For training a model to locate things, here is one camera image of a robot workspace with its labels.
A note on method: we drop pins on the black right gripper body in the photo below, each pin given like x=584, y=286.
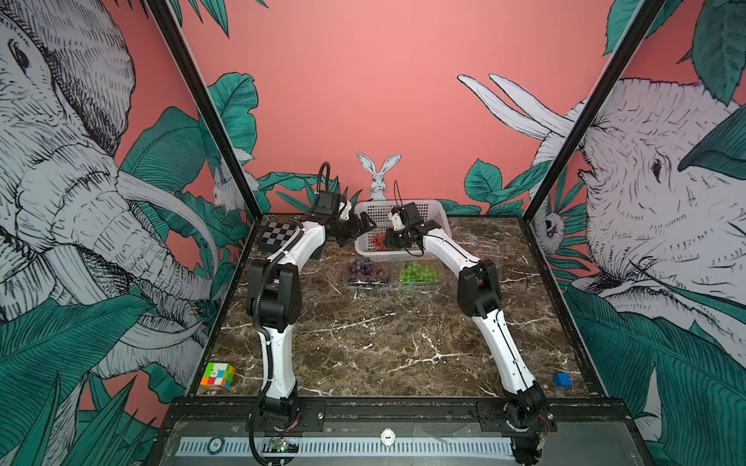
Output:
x=400, y=238

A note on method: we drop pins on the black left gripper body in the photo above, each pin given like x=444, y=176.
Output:
x=348, y=229

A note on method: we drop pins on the red grape bunch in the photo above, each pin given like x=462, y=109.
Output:
x=378, y=243

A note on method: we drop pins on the green grape bunch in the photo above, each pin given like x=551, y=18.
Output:
x=417, y=273

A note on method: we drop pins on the purple grape bunch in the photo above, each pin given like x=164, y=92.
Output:
x=364, y=271

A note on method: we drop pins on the clear plastic clamshell container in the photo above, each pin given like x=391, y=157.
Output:
x=369, y=287

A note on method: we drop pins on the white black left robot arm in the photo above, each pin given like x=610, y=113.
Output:
x=274, y=301

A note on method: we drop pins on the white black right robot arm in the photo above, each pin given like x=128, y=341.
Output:
x=479, y=298

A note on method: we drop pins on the white perforated plastic basket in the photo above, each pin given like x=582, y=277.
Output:
x=436, y=242

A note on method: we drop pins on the black white chessboard box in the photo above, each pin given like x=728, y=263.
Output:
x=275, y=235

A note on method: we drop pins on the colourful rubik cube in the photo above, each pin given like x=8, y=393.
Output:
x=218, y=375

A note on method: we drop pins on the small blue cube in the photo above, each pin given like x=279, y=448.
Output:
x=562, y=380

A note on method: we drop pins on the black front mounting rail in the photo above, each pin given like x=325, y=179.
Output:
x=317, y=413

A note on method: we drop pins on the white slotted cable duct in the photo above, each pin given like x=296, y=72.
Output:
x=490, y=448

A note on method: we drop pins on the black left frame post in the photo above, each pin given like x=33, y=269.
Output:
x=173, y=37

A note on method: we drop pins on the black frame post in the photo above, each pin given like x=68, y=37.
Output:
x=644, y=16
x=173, y=37

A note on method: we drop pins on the black right frame post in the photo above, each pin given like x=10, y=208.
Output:
x=644, y=16

